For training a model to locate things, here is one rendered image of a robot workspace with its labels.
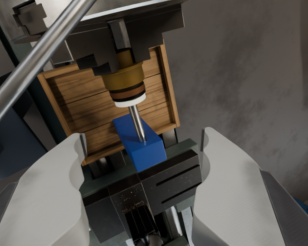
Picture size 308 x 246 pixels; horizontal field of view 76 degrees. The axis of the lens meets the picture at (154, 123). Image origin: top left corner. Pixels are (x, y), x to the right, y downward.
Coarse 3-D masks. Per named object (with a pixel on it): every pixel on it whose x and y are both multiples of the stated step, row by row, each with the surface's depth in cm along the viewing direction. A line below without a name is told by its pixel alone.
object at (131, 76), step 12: (120, 60) 36; (132, 60) 38; (120, 72) 36; (132, 72) 37; (108, 84) 38; (120, 84) 37; (132, 84) 38; (144, 84) 41; (120, 96) 39; (132, 96) 39
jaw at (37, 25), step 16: (32, 16) 23; (32, 32) 24; (80, 32) 28; (96, 32) 30; (64, 48) 26; (80, 48) 27; (96, 48) 30; (112, 48) 34; (80, 64) 32; (96, 64) 30; (112, 64) 34
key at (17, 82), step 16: (80, 0) 14; (64, 16) 14; (80, 16) 14; (48, 32) 13; (64, 32) 14; (32, 48) 13; (48, 48) 13; (32, 64) 13; (16, 80) 13; (32, 80) 13; (0, 96) 12; (16, 96) 13; (0, 112) 12
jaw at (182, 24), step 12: (144, 12) 35; (156, 12) 35; (168, 12) 35; (180, 12) 35; (132, 24) 35; (144, 24) 35; (156, 24) 36; (168, 24) 36; (180, 24) 36; (132, 36) 36; (144, 36) 36; (156, 36) 37; (132, 48) 37; (144, 48) 37; (144, 60) 38
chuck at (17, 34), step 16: (0, 0) 23; (16, 0) 22; (32, 0) 22; (48, 0) 21; (64, 0) 21; (96, 0) 21; (112, 0) 22; (128, 0) 22; (144, 0) 23; (160, 0) 24; (176, 0) 29; (0, 16) 25; (16, 16) 24; (48, 16) 22; (96, 16) 22; (112, 16) 27; (16, 32) 25
